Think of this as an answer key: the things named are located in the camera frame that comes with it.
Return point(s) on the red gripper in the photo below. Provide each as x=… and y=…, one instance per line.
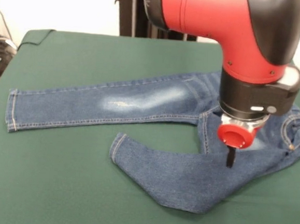
x=235, y=135

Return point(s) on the blue denim jeans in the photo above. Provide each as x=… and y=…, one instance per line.
x=114, y=106

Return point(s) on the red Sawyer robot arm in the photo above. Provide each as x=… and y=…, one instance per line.
x=224, y=32

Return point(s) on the dark green table cloth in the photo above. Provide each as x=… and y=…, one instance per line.
x=56, y=174

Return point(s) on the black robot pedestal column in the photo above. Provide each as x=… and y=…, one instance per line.
x=129, y=11

